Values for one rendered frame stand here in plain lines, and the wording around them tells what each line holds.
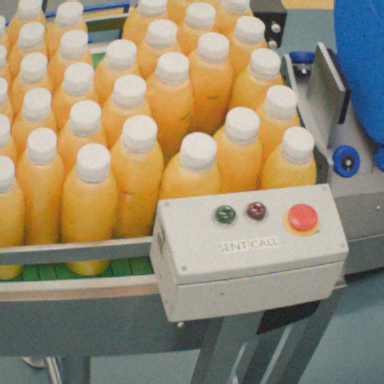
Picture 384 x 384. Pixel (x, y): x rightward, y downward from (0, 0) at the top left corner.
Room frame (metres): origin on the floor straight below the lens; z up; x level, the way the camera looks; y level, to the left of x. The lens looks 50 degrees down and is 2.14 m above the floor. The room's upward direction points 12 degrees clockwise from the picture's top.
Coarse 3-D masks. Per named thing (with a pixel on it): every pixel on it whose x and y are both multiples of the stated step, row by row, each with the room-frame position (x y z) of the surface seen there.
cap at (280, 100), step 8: (272, 88) 1.06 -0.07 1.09; (280, 88) 1.06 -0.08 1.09; (288, 88) 1.06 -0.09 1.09; (272, 96) 1.04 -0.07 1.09; (280, 96) 1.05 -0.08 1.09; (288, 96) 1.05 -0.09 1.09; (296, 96) 1.05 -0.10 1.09; (272, 104) 1.03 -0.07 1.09; (280, 104) 1.03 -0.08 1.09; (288, 104) 1.03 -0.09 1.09; (296, 104) 1.04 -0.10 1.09; (280, 112) 1.03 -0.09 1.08; (288, 112) 1.03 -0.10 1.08
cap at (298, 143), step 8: (288, 128) 0.99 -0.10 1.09; (296, 128) 1.00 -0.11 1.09; (288, 136) 0.98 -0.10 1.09; (296, 136) 0.98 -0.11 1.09; (304, 136) 0.99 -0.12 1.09; (288, 144) 0.97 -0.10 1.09; (296, 144) 0.97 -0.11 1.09; (304, 144) 0.97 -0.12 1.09; (312, 144) 0.98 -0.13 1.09; (288, 152) 0.97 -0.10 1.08; (296, 152) 0.96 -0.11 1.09; (304, 152) 0.97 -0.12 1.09
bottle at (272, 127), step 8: (264, 104) 1.05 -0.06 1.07; (256, 112) 1.04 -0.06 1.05; (264, 112) 1.04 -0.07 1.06; (272, 112) 1.03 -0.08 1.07; (296, 112) 1.05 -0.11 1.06; (264, 120) 1.03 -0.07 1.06; (272, 120) 1.03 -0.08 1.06; (280, 120) 1.03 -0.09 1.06; (288, 120) 1.03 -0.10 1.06; (296, 120) 1.04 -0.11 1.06; (264, 128) 1.02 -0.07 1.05; (272, 128) 1.02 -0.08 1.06; (280, 128) 1.02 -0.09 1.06; (264, 136) 1.02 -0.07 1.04; (272, 136) 1.02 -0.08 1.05; (280, 136) 1.02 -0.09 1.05; (264, 144) 1.02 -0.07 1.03; (272, 144) 1.01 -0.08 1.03; (264, 152) 1.01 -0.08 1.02; (264, 160) 1.01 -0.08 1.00
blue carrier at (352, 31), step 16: (336, 0) 1.31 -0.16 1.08; (352, 0) 1.27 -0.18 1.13; (368, 0) 1.22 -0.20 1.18; (336, 16) 1.31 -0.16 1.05; (352, 16) 1.26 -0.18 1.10; (368, 16) 1.21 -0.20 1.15; (336, 32) 1.30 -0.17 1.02; (352, 32) 1.25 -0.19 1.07; (368, 32) 1.20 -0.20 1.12; (352, 48) 1.24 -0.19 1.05; (368, 48) 1.19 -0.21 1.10; (352, 64) 1.23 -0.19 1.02; (368, 64) 1.19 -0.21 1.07; (352, 80) 1.22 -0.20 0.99; (368, 80) 1.18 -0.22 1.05; (352, 96) 1.21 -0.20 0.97; (368, 96) 1.17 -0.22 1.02; (368, 112) 1.16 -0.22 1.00; (368, 128) 1.14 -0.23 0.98
